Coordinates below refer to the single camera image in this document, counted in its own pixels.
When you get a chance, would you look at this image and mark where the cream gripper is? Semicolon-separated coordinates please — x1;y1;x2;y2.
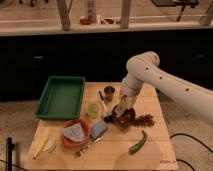
115;95;136;116

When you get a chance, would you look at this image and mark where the grey folded cloth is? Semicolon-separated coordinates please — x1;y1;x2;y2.
62;123;85;142

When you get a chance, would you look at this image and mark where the black handled brush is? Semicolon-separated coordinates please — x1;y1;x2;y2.
99;92;112;122

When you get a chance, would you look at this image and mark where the light green cup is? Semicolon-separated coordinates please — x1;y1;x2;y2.
86;103;99;119

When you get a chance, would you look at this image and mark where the brown grape bunch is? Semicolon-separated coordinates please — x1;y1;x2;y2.
133;114;155;127

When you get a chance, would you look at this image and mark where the black cable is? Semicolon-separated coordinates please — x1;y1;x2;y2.
169;133;213;171

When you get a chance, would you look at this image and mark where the blue sponge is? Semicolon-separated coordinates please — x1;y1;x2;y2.
91;120;108;139

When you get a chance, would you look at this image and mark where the green cucumber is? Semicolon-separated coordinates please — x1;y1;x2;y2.
129;131;147;154

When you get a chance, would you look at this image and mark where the dark brown round plate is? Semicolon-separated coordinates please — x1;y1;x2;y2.
112;108;136;127

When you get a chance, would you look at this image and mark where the white bottle with red base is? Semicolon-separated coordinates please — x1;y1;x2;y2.
80;0;97;25

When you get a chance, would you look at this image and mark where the metal cup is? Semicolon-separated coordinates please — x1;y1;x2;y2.
104;86;115;101

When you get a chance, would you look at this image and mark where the orange bowl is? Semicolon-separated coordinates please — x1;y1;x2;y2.
61;119;90;148

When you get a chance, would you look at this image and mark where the black stand post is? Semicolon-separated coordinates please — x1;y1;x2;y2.
6;137;14;171

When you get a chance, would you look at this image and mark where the green plastic tray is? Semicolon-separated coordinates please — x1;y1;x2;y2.
35;76;85;120

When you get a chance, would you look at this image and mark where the silver spoon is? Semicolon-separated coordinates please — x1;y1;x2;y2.
74;131;108;158

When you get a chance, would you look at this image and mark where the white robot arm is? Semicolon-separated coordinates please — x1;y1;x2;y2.
115;51;213;125

